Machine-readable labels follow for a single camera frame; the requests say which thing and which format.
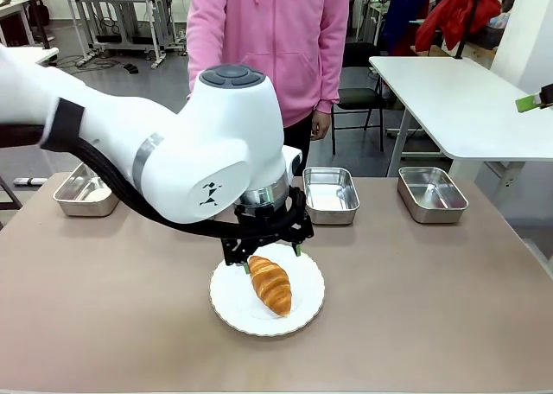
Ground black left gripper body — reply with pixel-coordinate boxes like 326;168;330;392
232;185;313;243

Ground person's left forearm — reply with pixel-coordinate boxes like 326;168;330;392
313;39;346;115

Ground person's right forearm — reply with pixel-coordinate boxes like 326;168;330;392
185;35;205;102

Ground steel rectangular container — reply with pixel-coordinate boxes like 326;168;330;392
396;165;469;225
302;166;361;226
52;160;121;218

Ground person's left hand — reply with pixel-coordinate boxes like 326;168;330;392
310;108;332;141

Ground white scalloped plate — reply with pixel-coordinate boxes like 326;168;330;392
209;243;326;337

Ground golden croissant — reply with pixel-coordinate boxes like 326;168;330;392
248;255;293;318

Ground dark storage basket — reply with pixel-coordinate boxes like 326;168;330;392
483;13;509;49

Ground large white side table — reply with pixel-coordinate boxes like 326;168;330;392
369;55;553;179

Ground black trousers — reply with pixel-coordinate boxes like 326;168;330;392
283;116;313;170

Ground black stand pole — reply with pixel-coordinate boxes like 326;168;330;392
455;0;485;60
25;0;53;49

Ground red jacket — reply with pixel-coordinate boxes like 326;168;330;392
414;0;502;54

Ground black chair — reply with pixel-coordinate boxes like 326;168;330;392
331;41;386;154

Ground blue garment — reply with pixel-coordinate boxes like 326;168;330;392
382;0;437;56

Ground white background desk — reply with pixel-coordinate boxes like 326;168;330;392
353;0;392;43

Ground person in pink hoodie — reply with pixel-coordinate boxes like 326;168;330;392
185;0;352;128

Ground small white table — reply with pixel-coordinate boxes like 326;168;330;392
19;46;60;67

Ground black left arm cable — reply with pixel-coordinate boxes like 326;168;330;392
0;124;303;239

